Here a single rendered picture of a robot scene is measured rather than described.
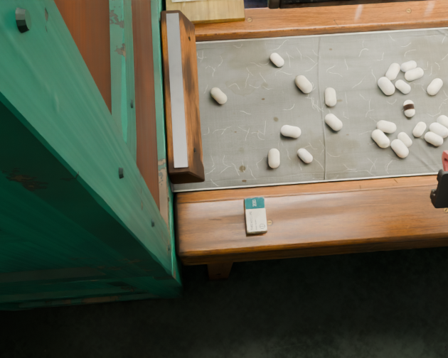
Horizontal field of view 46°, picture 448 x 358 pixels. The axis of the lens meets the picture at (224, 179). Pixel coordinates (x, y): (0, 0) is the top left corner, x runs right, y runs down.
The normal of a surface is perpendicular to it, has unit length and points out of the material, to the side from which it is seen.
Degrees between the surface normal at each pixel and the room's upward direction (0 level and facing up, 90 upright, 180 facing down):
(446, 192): 50
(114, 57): 0
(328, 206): 0
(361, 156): 0
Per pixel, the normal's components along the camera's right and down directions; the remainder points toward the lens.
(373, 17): 0.02, -0.25
